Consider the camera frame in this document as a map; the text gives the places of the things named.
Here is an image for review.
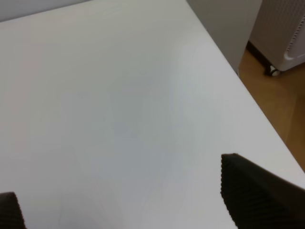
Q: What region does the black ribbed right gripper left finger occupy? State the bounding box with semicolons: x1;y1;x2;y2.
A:
0;192;26;229

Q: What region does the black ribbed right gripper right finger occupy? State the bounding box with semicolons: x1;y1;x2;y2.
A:
221;154;305;229

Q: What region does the white perforated appliance on casters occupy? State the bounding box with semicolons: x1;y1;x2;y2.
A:
249;0;305;76

